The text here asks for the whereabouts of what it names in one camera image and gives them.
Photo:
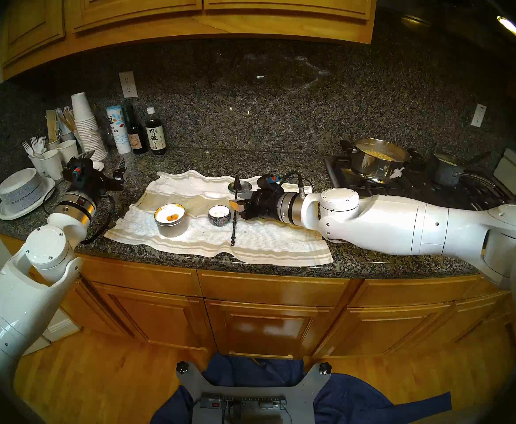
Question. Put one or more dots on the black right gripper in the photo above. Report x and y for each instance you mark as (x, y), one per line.
(264, 204)

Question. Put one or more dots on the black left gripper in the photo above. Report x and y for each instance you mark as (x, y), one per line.
(92, 184)

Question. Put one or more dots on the black metal candle snuffer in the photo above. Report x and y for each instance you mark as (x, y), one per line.
(234, 229)

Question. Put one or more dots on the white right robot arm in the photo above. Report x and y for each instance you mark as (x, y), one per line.
(395, 224)

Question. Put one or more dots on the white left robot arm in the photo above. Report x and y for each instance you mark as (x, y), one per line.
(19, 308)

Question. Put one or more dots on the small patterned tin candle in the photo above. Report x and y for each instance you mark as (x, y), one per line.
(219, 217)

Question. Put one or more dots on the silver tin candle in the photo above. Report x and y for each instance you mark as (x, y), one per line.
(170, 224)

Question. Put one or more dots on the small plate with wrappers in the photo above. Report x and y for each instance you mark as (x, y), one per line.
(98, 165)

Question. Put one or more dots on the round silver metal dish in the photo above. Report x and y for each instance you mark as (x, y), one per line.
(245, 187)

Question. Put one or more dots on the white beige striped towel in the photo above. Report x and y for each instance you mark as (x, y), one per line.
(258, 237)

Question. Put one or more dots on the white salt canister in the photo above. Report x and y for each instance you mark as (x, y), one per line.
(119, 131)

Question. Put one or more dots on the white paper cup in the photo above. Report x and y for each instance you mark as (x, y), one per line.
(53, 164)
(68, 151)
(37, 166)

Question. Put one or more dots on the stack of white paper cups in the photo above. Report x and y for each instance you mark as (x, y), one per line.
(86, 127)

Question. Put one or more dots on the dark olive oil bottle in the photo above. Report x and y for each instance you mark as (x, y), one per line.
(136, 138)

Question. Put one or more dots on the small paper cup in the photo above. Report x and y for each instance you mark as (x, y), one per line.
(52, 144)
(67, 136)

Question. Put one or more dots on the soy sauce bottle white cap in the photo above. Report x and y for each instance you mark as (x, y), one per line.
(155, 138)

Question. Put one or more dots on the bundle of wooden stirrers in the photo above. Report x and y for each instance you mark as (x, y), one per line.
(67, 118)

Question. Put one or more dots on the brown paper chopstick sleeve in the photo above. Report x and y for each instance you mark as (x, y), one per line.
(52, 125)

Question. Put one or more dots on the white plastic fork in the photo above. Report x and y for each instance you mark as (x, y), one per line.
(41, 142)
(34, 144)
(27, 148)

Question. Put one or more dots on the stack of paper bowls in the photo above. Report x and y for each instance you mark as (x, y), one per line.
(19, 187)

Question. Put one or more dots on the stack of paper plates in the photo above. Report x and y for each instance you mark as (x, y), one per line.
(17, 211)

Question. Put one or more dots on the wooden base cabinet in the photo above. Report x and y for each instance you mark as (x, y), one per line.
(267, 326)

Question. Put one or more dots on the stainless steel cooking pot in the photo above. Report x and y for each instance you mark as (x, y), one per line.
(379, 164)

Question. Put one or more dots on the stainless gas stove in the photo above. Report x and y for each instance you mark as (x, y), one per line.
(417, 184)

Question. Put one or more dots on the small dark saucepan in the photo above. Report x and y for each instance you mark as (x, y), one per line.
(443, 171)

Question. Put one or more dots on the dark blue cloth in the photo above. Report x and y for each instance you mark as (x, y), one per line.
(350, 401)

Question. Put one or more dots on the dim hood lamp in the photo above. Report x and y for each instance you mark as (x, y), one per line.
(414, 21)

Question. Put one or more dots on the lit hood lamp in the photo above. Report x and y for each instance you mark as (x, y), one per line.
(510, 28)

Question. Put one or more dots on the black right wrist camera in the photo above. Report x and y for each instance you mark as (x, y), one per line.
(269, 182)

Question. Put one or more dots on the white wall outlet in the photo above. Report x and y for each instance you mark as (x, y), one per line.
(478, 115)
(128, 84)

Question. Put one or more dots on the wooden wall cabinet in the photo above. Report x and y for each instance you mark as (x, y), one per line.
(196, 12)

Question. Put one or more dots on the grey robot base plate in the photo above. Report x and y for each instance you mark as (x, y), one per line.
(302, 401)

